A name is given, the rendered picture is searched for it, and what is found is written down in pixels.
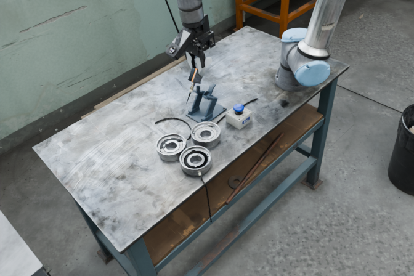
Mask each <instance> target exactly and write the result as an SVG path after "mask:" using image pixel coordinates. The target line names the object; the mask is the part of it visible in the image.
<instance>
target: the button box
mask: <svg viewBox="0 0 414 276"><path fill-rule="evenodd" d="M225 117H226V122H227V123H229V124H231V125H232V126H234V127H235V128H237V129H239V130H240V129H242V128H243V127H245V126H246V125H247V124H248V123H250V122H251V121H252V111H250V110H249V109H247V108H245V107H244V110H243V111H241V112H236V111H234V110H233V108H232V109H230V110H229V111H227V112H226V113H225Z"/></svg>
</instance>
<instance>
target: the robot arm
mask: <svg viewBox="0 0 414 276"><path fill-rule="evenodd" d="M345 2H346V0H317V1H316V3H315V7H314V11H313V13H312V17H311V20H310V23H309V26H308V29H306V28H292V29H289V30H286V31H285V32H284V33H283V34H282V40H281V41H282V48H281V59H280V66H279V68H278V71H277V73H276V75H275V83H276V85H277V86H278V87H279V88H280V89H283V90H284V91H289V92H300V91H304V90H306V89H308V88H309V87H311V86H316V85H319V84H320V83H322V82H324V81H325V80H326V79H327V78H328V76H329V74H330V66H329V64H328V59H329V58H330V54H331V49H330V47H329V45H330V41H331V39H332V36H333V33H334V31H335V28H336V25H337V23H338V20H339V17H340V15H341V12H342V9H343V7H344V3H345ZM177 5H178V8H179V14H180V18H181V21H182V26H183V28H182V29H181V31H180V32H179V33H178V35H177V36H176V37H175V39H174V40H173V42H172V43H171V44H170V46H169V47H168V48H167V50H166V52H165V53H166V54H167V55H168V56H169V57H170V58H172V59H174V60H178V59H179V58H180V56H181V55H182V54H183V53H184V55H185V58H186V60H187V61H188V63H189V65H190V67H191V68H196V66H195V64H196V63H197V68H198V74H199V75H200V76H201V77H202V76H203V75H204V74H205V69H206V68H207V67H208V66H209V65H210V64H211V62H212V58H211V57H206V54H205V53H204V51H206V50H207V49H209V48H212V47H214V46H215V45H216V44H215V39H214V32H213V31H210V28H209V19H208V14H204V12H203V4H202V0H177ZM208 33H210V34H208ZM212 37H213V41H214V43H213V44H212V45H211V43H212V40H210V38H212Z"/></svg>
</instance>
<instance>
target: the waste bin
mask: <svg viewBox="0 0 414 276"><path fill-rule="evenodd" d="M412 126H414V104H412V105H409V106H408V107H407V108H406V109H405V110H404V111H403V112H402V115H401V118H400V121H399V125H398V129H397V138H396V142H395V145H394V149H393V152H392V156H391V160H390V163H389V167H388V177H389V179H390V181H391V182H392V183H393V184H394V185H395V186H396V187H397V188H398V189H400V190H401V191H403V192H405V193H407V194H410V195H414V133H412V132H411V130H409V129H410V128H412Z"/></svg>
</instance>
